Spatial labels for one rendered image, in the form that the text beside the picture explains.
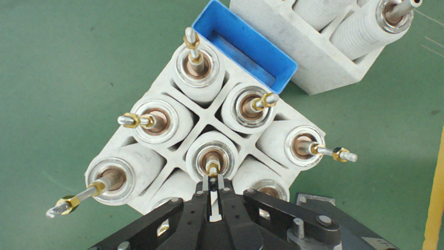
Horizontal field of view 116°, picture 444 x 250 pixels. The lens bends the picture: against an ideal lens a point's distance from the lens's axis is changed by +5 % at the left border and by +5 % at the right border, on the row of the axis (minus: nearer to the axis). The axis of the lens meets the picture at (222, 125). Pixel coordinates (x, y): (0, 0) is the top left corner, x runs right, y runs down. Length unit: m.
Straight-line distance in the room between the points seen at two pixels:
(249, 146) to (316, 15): 0.32
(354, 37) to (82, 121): 0.78
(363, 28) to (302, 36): 0.11
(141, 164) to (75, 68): 0.48
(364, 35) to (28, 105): 0.93
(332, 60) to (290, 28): 0.13
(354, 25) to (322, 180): 0.49
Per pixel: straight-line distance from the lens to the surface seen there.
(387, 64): 0.88
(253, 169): 0.29
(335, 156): 0.23
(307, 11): 0.45
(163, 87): 0.34
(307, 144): 0.27
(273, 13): 0.44
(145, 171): 0.29
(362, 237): 0.54
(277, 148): 0.28
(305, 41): 0.45
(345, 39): 0.47
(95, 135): 0.62
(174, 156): 0.33
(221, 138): 0.25
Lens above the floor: 0.49
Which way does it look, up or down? 86 degrees down
